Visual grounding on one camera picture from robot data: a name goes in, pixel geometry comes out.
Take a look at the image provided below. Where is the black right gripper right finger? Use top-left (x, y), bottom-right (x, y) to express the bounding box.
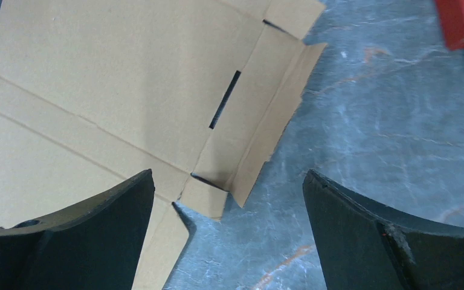
top-left (303, 170), bottom-right (464, 289)

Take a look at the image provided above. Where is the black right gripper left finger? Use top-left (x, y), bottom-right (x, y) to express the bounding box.
top-left (0, 169), bottom-right (155, 289)

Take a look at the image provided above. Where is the brown cardboard box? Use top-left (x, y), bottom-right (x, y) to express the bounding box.
top-left (0, 1), bottom-right (325, 289)

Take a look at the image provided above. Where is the red flat block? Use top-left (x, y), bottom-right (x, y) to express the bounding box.
top-left (435, 0), bottom-right (464, 51)

